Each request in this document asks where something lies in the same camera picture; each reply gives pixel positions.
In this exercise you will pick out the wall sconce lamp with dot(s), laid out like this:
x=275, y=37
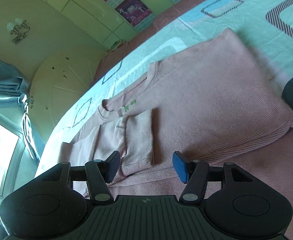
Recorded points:
x=19, y=29

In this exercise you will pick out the teal window curtain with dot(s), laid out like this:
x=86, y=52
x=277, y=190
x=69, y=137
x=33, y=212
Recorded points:
x=14, y=93

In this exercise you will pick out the red plaid bed cover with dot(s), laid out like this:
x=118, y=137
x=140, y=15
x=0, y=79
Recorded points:
x=158, y=23

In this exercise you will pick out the lower left pink poster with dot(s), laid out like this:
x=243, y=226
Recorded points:
x=134, y=11

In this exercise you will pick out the pink knit sweater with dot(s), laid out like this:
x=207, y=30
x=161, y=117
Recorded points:
x=210, y=102

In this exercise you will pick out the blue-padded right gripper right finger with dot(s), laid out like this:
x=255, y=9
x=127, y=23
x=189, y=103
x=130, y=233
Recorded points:
x=194, y=175

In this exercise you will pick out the blue patterned bed sheet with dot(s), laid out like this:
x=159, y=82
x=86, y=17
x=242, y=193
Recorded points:
x=266, y=25

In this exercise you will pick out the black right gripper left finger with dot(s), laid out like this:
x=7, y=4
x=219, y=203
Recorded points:
x=99, y=173

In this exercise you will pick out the stack of items on bed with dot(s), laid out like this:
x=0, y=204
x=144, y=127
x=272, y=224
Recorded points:
x=117, y=44

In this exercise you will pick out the cream rounded headboard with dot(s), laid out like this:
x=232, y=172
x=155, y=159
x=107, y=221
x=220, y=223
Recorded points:
x=58, y=83

